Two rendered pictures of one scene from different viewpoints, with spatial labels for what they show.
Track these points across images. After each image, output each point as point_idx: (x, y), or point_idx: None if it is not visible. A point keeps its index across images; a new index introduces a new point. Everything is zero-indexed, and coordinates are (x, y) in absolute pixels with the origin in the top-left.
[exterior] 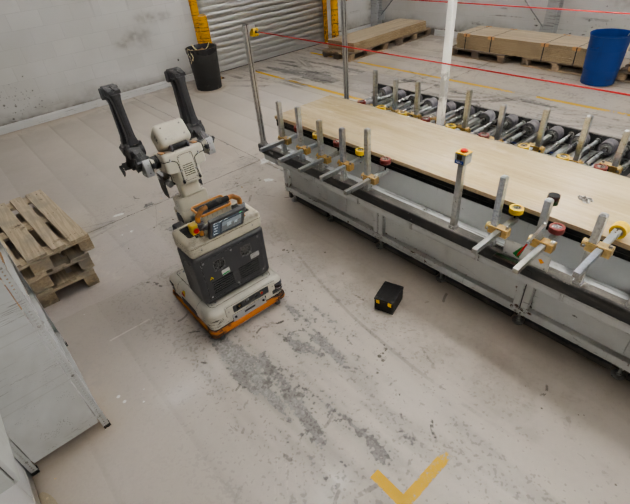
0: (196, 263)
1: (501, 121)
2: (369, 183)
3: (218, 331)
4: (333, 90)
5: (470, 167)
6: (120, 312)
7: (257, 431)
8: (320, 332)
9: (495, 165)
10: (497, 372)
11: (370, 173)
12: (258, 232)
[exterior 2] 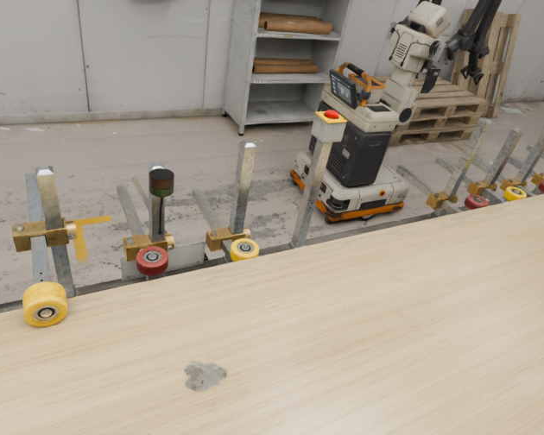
0: (319, 104)
1: None
2: (439, 208)
3: (293, 171)
4: None
5: (432, 277)
6: None
7: (191, 179)
8: (274, 237)
9: (438, 321)
10: None
11: (448, 195)
12: (358, 135)
